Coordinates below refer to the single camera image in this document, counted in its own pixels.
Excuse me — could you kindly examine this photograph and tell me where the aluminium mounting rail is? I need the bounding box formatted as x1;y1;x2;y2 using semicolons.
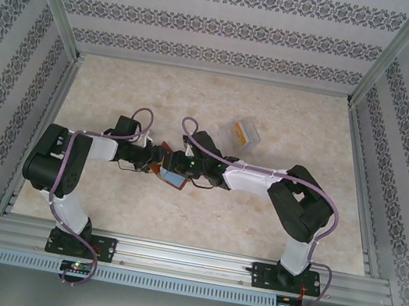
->
0;214;399;306

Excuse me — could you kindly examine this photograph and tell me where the aluminium side rail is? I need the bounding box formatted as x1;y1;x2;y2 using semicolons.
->
0;44;87;225

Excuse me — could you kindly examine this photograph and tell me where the orange credit card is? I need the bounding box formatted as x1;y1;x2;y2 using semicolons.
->
229;120;251;144

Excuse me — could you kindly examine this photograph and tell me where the blue grey credit card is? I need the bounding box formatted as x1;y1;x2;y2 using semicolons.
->
244;123;260;144

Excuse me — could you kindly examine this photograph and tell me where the slotted grey cable duct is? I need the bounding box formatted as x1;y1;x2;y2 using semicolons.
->
0;246;279;306

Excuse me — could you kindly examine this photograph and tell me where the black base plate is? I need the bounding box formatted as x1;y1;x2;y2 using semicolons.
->
45;226;119;265
248;260;324;300

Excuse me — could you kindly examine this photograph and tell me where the clear plastic box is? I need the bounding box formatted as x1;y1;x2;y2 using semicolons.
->
216;112;265;156

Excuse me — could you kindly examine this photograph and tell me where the purple cable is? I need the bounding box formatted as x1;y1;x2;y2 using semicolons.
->
150;116;357;306
32;93;158;297

